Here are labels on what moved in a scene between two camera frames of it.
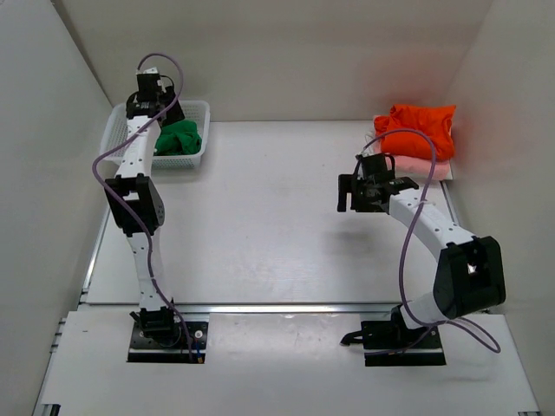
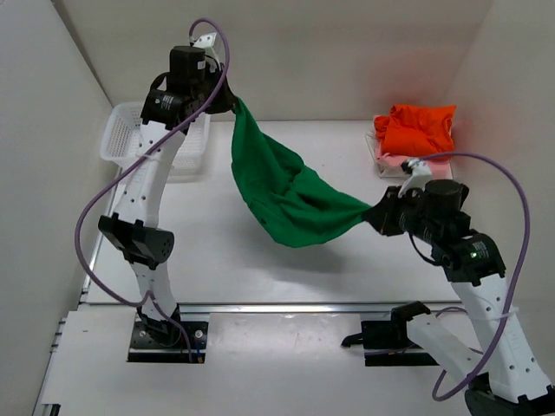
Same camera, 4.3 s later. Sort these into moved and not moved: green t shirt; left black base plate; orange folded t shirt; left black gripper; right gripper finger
Moved: green t shirt; right gripper finger; left black gripper
Not moved: orange folded t shirt; left black base plate
